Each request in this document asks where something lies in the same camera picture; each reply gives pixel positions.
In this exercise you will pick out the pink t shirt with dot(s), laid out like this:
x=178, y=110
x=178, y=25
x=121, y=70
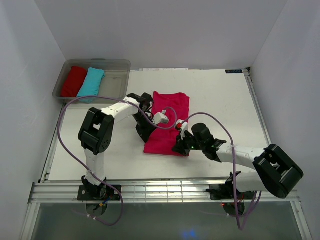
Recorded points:
x=177, y=106

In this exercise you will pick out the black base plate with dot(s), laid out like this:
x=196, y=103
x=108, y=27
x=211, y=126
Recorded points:
x=226, y=192
x=100, y=193

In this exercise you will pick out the red rolled t shirt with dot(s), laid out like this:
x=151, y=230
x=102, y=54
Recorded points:
x=73, y=82

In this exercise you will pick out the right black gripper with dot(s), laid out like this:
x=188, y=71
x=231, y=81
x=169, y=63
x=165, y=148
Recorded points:
x=180, y=146

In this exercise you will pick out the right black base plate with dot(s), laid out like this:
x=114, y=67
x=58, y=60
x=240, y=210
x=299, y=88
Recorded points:
x=226, y=192

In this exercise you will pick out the clear plastic bin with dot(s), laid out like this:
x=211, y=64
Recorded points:
x=113, y=85

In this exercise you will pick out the aluminium frame rail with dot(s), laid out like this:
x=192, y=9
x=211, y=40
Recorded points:
x=133, y=192

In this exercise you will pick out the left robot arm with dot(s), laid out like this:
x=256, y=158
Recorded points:
x=96, y=133

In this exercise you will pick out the cyan rolled t shirt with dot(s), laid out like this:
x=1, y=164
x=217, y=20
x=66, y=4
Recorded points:
x=92, y=82

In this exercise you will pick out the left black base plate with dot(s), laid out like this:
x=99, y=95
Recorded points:
x=100, y=193

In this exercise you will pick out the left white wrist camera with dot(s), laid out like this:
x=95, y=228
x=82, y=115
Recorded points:
x=160, y=118

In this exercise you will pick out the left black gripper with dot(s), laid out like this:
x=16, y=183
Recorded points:
x=145, y=133

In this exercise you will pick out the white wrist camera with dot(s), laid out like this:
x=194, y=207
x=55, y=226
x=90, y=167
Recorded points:
x=160, y=118
x=182, y=126

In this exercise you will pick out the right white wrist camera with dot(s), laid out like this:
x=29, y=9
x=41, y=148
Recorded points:
x=182, y=126

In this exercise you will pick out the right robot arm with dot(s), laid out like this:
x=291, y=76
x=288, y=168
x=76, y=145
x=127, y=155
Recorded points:
x=273, y=170

